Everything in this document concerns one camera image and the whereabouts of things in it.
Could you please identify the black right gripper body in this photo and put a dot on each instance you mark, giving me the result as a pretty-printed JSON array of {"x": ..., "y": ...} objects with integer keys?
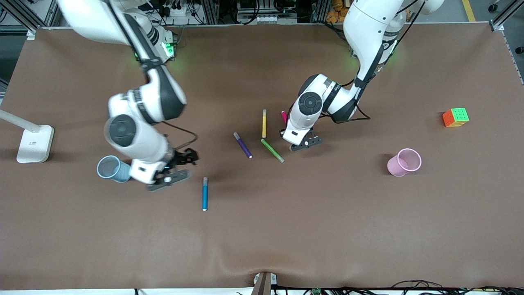
[{"x": 180, "y": 158}]

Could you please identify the pink marker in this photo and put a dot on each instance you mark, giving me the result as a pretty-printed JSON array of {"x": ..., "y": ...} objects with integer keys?
[{"x": 283, "y": 116}]

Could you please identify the blue marker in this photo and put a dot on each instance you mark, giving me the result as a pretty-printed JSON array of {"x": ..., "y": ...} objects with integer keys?
[{"x": 205, "y": 194}]

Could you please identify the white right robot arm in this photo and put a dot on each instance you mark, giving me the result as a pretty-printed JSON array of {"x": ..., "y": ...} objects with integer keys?
[{"x": 139, "y": 135}]

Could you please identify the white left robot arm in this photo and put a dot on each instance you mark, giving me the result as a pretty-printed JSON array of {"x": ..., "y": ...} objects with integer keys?
[{"x": 368, "y": 28}]

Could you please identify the green marker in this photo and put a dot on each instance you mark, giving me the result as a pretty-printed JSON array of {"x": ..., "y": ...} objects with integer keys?
[{"x": 272, "y": 150}]

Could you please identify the yellow marker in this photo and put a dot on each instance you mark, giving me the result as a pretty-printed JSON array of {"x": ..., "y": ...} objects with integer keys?
[{"x": 264, "y": 123}]

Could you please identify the purple marker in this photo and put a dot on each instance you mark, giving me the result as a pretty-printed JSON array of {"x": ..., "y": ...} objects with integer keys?
[{"x": 243, "y": 145}]

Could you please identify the blue mesh cup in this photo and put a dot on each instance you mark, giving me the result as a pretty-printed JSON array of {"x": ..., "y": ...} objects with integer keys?
[{"x": 108, "y": 168}]

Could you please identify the pink mesh cup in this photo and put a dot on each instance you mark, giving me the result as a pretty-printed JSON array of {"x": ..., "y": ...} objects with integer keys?
[{"x": 404, "y": 162}]

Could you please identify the orange bags pile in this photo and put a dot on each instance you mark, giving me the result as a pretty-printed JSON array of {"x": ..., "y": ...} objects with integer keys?
[{"x": 336, "y": 10}]

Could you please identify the white lamp base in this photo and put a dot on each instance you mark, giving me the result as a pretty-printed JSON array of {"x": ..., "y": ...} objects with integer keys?
[{"x": 35, "y": 143}]

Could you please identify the white power strip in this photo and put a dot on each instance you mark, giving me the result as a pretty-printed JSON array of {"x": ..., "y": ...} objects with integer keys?
[{"x": 178, "y": 11}]

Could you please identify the multicolour puzzle cube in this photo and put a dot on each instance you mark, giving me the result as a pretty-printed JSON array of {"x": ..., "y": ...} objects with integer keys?
[{"x": 455, "y": 117}]

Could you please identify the metal table clamp bracket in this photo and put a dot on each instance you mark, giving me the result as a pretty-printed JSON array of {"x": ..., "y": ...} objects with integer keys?
[{"x": 264, "y": 282}]

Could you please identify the aluminium frame post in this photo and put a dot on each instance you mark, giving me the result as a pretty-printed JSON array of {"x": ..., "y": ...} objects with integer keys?
[
  {"x": 502, "y": 14},
  {"x": 22, "y": 16}
]

